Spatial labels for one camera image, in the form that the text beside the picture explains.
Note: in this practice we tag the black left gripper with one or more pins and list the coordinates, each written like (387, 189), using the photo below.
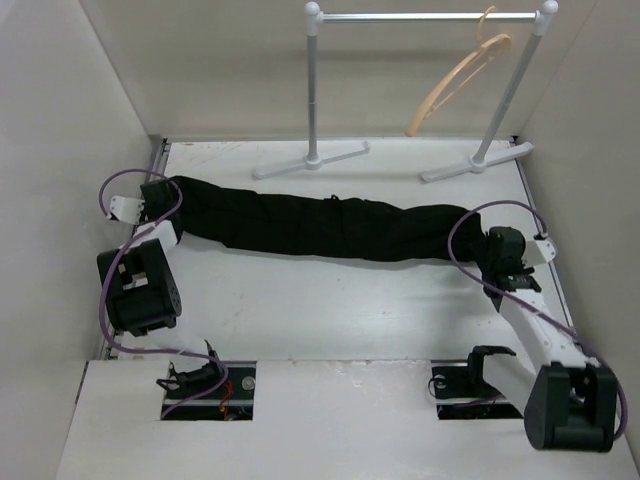
(142, 216)

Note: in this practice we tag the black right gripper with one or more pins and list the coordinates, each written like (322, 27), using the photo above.
(524, 268)

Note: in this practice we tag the black trousers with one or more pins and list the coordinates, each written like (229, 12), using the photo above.
(331, 227)

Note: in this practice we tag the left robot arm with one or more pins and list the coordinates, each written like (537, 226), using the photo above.
(139, 294)

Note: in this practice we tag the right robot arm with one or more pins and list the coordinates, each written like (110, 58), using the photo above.
(566, 397)

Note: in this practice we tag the beige wooden hanger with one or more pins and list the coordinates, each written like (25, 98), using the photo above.
(485, 53)

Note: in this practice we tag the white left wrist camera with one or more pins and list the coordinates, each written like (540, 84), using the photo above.
(125, 209)

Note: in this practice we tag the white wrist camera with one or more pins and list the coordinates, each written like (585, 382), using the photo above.
(538, 252)
(125, 209)

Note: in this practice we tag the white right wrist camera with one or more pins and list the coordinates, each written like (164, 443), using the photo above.
(538, 252)

